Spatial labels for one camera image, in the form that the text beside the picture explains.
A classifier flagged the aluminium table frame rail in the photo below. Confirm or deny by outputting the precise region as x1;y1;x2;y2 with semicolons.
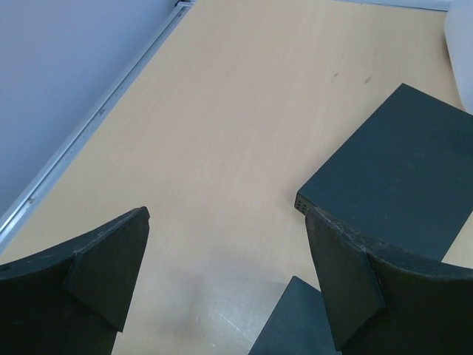
1;1;195;252

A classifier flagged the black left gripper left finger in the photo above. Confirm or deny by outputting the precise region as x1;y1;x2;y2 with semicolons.
1;207;150;354

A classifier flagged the black network switch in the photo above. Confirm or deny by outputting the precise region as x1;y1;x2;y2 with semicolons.
249;276;338;355
294;84;472;260

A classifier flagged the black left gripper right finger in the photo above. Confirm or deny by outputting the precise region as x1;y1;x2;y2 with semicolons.
305;208;472;354

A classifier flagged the white plastic bin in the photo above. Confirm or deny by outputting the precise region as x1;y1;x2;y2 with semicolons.
444;0;472;114

